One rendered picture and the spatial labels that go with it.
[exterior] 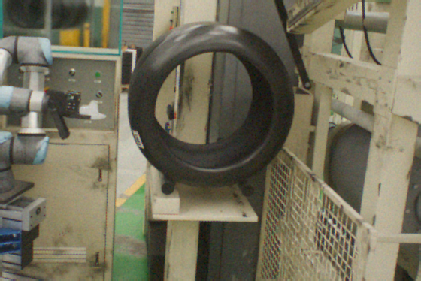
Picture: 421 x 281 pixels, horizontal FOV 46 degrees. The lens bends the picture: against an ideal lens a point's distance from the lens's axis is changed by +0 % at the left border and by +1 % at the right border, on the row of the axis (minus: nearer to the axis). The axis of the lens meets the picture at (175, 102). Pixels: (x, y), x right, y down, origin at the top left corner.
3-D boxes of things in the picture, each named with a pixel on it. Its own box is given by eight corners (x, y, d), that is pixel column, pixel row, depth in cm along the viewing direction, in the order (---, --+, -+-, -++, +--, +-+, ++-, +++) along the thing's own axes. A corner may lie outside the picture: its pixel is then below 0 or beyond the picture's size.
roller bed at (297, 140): (258, 149, 220) (265, 85, 214) (290, 151, 221) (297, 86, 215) (271, 164, 200) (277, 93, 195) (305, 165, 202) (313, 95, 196)
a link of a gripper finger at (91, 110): (107, 105, 167) (80, 101, 166) (104, 122, 168) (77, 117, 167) (107, 104, 170) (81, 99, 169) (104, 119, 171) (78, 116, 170)
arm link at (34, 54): (13, 164, 210) (19, 38, 213) (49, 164, 212) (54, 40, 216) (8, 165, 198) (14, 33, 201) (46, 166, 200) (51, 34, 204)
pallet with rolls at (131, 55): (112, 80, 954) (114, 42, 939) (152, 84, 944) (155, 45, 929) (94, 90, 837) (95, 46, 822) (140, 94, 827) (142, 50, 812)
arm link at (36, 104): (28, 113, 165) (33, 108, 173) (42, 116, 165) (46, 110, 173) (31, 92, 164) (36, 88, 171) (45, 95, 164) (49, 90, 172)
